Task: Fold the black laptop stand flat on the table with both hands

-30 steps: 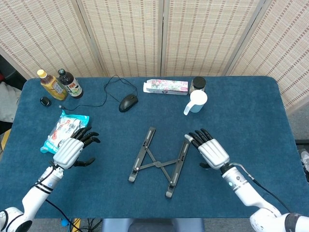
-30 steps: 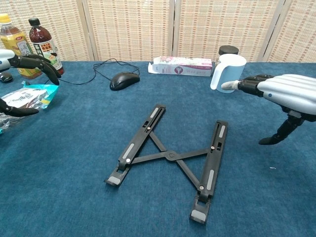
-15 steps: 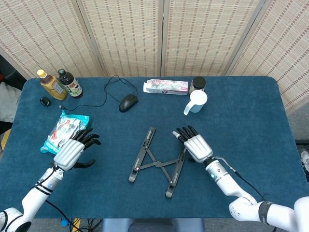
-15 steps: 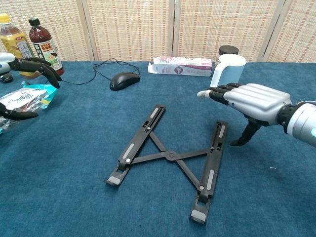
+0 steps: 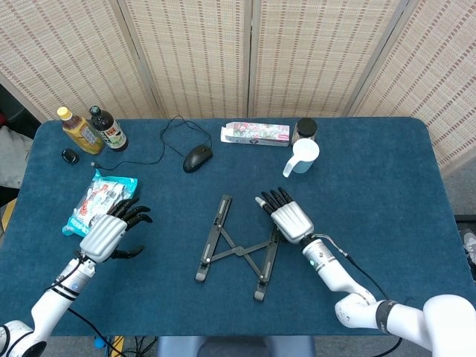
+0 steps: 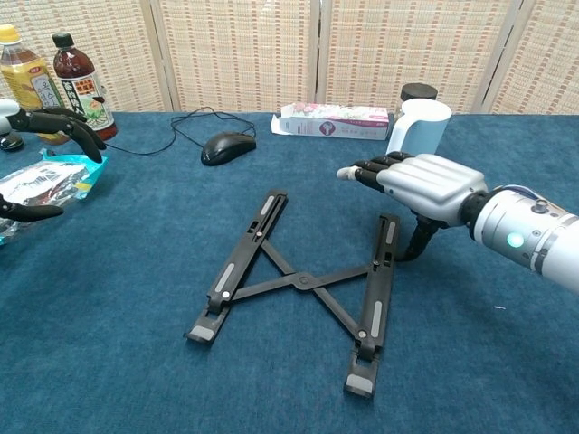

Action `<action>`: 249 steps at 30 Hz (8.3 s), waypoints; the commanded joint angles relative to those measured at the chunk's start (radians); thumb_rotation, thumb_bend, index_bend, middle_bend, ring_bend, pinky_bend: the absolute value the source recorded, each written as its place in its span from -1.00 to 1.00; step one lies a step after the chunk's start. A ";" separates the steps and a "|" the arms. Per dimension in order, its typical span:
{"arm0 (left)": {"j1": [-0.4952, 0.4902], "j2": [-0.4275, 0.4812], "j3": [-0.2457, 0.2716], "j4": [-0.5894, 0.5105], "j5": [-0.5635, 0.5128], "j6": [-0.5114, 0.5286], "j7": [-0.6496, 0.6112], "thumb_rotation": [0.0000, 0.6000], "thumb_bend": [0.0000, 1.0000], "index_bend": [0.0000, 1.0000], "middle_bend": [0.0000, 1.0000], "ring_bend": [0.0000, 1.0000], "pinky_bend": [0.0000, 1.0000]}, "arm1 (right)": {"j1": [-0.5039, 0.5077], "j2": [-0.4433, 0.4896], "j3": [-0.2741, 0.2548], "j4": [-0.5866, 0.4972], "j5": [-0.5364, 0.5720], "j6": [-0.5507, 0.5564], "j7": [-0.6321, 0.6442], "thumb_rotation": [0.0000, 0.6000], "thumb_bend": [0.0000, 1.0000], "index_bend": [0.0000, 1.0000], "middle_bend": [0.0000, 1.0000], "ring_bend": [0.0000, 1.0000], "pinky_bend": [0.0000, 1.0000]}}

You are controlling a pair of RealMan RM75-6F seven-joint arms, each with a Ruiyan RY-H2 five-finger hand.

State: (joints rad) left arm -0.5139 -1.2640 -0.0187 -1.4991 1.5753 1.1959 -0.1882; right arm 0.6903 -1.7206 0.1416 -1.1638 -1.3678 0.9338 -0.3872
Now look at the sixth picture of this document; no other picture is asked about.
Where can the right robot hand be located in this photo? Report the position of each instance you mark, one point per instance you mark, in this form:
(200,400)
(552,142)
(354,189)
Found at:
(429,185)

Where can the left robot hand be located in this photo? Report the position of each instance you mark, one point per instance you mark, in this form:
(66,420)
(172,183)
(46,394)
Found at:
(54,122)

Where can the floral print cardboard box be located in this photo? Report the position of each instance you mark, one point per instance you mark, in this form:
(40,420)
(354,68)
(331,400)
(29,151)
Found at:
(335,122)

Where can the black computer mouse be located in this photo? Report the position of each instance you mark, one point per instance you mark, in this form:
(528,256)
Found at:
(226,147)

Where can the glass jar with black lid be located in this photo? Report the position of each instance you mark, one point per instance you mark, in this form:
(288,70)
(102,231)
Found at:
(418,91)

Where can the yellow label tea bottle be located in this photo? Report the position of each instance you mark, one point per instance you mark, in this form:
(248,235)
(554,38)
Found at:
(27,72)

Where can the blue carpet table cover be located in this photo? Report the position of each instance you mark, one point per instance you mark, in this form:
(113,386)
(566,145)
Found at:
(113,294)

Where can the small black oval case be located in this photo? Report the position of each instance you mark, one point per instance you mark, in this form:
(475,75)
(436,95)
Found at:
(10,144)

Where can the teal clear snack bag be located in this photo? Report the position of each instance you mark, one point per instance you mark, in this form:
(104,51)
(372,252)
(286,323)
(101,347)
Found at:
(45,178)

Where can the woven bamboo folding screen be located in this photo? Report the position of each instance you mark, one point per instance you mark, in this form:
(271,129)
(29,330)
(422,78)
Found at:
(244,54)

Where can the black folding laptop stand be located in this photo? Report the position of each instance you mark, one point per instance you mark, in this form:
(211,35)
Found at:
(300,280)

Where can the dark bottle with black cap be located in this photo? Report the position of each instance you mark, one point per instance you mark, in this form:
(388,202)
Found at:
(77,81)

